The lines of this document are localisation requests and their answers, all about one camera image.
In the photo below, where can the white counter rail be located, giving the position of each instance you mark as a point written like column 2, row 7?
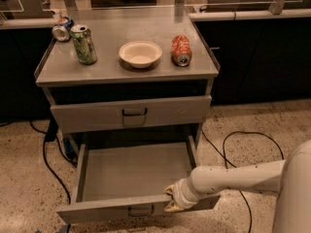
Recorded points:
column 249, row 15

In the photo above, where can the green soda can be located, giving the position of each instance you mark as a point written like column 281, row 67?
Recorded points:
column 83, row 44

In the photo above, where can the grey drawer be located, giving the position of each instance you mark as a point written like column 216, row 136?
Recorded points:
column 86, row 117
column 127, row 182

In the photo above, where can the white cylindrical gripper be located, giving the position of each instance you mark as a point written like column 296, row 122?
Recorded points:
column 184, row 193

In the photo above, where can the white paper bowl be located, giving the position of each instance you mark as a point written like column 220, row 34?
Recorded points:
column 140, row 54

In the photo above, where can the grey metal drawer cabinet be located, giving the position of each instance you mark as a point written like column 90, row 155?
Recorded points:
column 66, row 81

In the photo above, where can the orange soda can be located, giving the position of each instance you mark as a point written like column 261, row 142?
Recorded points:
column 181, row 51

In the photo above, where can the grey top drawer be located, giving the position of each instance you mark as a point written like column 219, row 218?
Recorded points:
column 86, row 117

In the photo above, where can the red blue soda can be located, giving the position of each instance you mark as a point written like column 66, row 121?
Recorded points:
column 61, row 31

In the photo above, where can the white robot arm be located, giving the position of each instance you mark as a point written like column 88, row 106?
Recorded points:
column 289, row 180

